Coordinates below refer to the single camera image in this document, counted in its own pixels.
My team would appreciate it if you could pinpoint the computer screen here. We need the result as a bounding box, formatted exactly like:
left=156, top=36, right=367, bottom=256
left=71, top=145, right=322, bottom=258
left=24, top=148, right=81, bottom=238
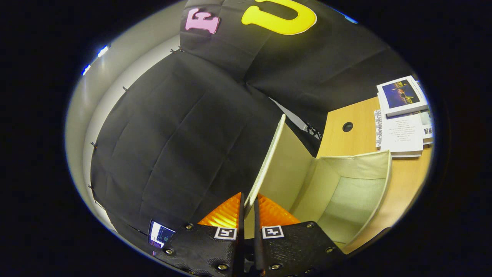
left=148, top=220, right=177, bottom=249

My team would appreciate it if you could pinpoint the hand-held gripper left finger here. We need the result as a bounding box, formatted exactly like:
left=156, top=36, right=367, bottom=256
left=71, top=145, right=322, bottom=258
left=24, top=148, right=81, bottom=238
left=154, top=192, right=246, bottom=277

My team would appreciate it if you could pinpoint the night photo cover book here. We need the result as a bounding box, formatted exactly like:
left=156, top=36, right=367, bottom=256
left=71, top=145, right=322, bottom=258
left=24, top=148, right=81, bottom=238
left=376, top=75, right=429, bottom=118

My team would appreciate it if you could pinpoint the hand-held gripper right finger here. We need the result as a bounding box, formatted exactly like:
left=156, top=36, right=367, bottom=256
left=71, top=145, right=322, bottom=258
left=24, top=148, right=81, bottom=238
left=253, top=194, right=346, bottom=277

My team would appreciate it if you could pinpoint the white text cover book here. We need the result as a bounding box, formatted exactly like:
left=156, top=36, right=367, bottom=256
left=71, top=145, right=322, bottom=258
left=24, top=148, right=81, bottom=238
left=374, top=109, right=424, bottom=159

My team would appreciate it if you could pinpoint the beige fabric storage box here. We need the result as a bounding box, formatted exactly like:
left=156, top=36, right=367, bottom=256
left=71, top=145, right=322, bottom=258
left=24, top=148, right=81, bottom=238
left=244, top=114, right=392, bottom=251

